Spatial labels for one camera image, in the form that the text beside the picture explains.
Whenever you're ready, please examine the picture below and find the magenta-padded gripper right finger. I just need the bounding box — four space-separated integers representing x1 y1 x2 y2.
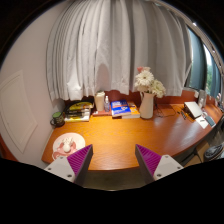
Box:
134 143 184 185

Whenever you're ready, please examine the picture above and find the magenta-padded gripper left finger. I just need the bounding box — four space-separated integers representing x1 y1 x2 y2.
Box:
43 143 94 187

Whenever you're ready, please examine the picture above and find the pink cartoon mouse pad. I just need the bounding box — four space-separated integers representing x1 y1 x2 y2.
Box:
51 132 87 162

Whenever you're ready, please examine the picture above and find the dark green mug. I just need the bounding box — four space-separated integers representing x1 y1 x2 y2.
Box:
49 110 66 128

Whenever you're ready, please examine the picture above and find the white and yellow book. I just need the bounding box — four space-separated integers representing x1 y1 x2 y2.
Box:
64 113 91 123

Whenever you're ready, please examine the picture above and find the white paper sheet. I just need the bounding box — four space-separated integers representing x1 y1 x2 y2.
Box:
194 114 210 130

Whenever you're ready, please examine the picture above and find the flat white electronic device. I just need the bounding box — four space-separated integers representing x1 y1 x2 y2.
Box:
183 101 203 120

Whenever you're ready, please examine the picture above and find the white ceramic jug vase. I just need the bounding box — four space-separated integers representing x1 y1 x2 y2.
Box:
138 91 156 120

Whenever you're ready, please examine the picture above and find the flat red book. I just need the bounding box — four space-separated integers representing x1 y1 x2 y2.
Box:
91 109 113 117

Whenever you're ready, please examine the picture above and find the cream tumbler with lid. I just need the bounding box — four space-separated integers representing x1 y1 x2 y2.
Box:
94 90 107 112

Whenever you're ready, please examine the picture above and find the small clear pump bottle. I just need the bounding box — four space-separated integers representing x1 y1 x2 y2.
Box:
103 95 111 113

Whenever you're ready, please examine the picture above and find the white and pink flower bouquet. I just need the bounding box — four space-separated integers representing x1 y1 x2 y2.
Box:
134 66 167 99

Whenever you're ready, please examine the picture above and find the white pleated curtain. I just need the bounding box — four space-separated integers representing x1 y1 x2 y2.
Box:
45 0 194 103

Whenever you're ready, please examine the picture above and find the black cable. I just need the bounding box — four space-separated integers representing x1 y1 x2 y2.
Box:
153 103 184 118

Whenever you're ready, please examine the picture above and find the white framed wall panel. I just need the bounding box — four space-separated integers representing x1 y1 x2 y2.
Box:
0 69 38 154

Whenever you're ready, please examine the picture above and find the glass window with frame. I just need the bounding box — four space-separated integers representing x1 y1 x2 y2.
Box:
184 26 224 108

